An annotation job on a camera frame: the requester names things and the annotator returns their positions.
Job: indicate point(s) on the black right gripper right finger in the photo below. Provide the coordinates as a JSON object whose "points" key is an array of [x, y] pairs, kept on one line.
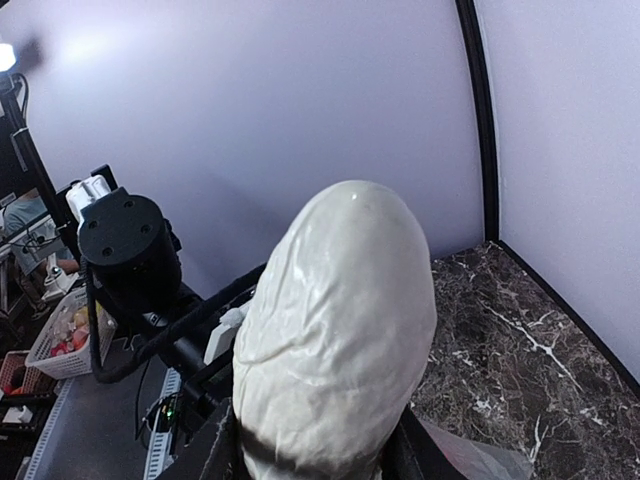
{"points": [[412, 454]]}

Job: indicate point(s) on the white slotted cable duct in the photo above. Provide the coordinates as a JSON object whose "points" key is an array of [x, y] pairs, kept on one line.
{"points": [[121, 431]]}

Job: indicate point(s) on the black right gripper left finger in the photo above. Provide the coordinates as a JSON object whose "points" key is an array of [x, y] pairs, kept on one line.
{"points": [[224, 459]]}

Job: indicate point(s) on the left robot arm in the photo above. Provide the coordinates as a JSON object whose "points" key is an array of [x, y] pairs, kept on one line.
{"points": [[129, 258]]}

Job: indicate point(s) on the white toy vegetable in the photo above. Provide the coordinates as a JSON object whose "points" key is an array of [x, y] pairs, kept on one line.
{"points": [[336, 338]]}

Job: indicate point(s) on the right black frame post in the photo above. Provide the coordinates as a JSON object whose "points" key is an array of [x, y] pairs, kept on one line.
{"points": [[470, 27]]}

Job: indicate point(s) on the clear zip top bag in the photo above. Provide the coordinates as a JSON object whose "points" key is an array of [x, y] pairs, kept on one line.
{"points": [[476, 460]]}

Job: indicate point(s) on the white basket of toys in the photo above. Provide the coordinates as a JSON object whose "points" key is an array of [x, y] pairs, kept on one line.
{"points": [[62, 348]]}

